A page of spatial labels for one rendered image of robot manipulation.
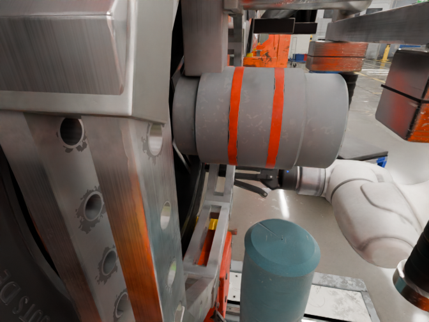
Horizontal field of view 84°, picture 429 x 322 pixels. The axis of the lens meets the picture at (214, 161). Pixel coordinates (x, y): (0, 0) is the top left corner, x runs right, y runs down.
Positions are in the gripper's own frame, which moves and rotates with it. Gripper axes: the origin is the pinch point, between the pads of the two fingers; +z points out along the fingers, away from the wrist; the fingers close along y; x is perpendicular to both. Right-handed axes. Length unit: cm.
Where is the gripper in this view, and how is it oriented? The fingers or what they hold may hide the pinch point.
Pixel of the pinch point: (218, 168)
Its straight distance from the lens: 64.7
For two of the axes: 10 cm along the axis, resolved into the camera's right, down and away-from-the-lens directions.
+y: 1.3, -9.5, 2.9
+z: -9.8, -0.8, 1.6
